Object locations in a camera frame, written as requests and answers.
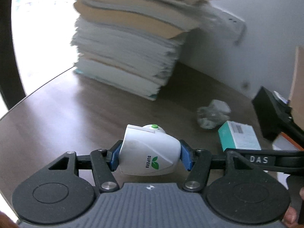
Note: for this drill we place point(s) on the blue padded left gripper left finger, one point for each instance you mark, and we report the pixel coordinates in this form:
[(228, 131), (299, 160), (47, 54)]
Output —
[(112, 158)]

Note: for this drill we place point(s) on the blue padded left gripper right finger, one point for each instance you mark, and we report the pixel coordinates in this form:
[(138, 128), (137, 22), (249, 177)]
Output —
[(187, 155)]

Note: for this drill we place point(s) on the white plug-in repellent heater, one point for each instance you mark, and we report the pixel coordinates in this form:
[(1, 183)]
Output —
[(148, 151)]

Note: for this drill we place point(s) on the person's right hand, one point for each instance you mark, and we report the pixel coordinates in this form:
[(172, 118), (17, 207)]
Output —
[(290, 219)]

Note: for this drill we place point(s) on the person's left hand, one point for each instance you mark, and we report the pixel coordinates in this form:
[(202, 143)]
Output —
[(6, 222)]

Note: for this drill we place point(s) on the orange rimmed white tray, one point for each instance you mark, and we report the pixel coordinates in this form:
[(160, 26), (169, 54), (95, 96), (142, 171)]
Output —
[(292, 152)]

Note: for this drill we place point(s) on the black monitor stand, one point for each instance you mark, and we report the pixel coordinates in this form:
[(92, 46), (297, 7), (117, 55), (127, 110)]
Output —
[(275, 117)]

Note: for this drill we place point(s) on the teal white carton box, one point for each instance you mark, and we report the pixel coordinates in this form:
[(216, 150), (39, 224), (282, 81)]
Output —
[(235, 135)]

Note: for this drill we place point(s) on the white usb charger plug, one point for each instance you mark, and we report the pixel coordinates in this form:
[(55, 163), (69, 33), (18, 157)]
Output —
[(220, 106)]

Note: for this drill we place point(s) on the small white clip on stand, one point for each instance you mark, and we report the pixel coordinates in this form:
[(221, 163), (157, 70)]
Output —
[(280, 98)]

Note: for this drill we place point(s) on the black chair backrest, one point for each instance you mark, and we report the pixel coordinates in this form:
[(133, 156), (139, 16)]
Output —
[(12, 90)]

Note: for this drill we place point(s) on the stack of books and papers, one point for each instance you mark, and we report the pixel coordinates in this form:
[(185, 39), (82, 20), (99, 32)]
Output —
[(134, 45)]

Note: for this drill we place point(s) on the white wall socket panel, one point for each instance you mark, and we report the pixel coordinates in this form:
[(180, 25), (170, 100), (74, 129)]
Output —
[(229, 25)]

